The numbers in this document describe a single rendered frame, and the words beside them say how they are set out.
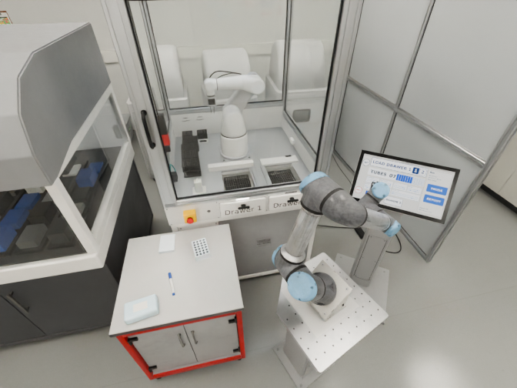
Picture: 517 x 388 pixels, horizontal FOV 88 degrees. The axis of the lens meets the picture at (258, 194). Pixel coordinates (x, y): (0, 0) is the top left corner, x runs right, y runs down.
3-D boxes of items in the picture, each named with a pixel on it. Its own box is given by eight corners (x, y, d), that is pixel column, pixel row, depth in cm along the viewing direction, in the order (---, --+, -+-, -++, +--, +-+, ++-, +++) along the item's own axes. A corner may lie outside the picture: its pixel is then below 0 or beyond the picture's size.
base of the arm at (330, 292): (343, 287, 124) (335, 285, 116) (324, 312, 125) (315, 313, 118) (318, 265, 133) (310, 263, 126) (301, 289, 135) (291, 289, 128)
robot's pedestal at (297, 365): (335, 363, 180) (362, 306, 131) (300, 393, 167) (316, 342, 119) (305, 325, 199) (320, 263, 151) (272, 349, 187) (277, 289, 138)
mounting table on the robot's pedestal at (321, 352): (382, 326, 135) (389, 315, 128) (316, 382, 117) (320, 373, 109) (320, 263, 165) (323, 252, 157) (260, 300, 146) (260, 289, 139)
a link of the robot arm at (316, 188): (283, 288, 121) (329, 192, 91) (266, 262, 131) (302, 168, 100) (303, 280, 128) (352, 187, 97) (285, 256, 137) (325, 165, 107)
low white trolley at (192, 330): (248, 364, 180) (243, 307, 131) (151, 386, 170) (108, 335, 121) (235, 287, 223) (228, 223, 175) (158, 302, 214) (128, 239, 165)
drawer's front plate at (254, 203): (265, 211, 175) (265, 199, 168) (221, 218, 171) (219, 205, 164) (265, 209, 177) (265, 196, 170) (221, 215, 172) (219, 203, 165)
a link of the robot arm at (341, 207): (360, 207, 84) (408, 222, 118) (336, 187, 91) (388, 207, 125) (337, 234, 88) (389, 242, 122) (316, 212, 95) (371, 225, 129)
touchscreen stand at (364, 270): (383, 325, 199) (443, 232, 134) (323, 301, 214) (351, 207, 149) (388, 272, 234) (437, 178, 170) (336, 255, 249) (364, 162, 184)
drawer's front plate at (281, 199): (311, 204, 180) (313, 192, 173) (269, 210, 176) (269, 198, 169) (310, 202, 182) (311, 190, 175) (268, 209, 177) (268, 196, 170)
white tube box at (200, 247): (211, 257, 154) (210, 252, 152) (196, 261, 152) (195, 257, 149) (205, 241, 163) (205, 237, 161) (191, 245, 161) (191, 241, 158)
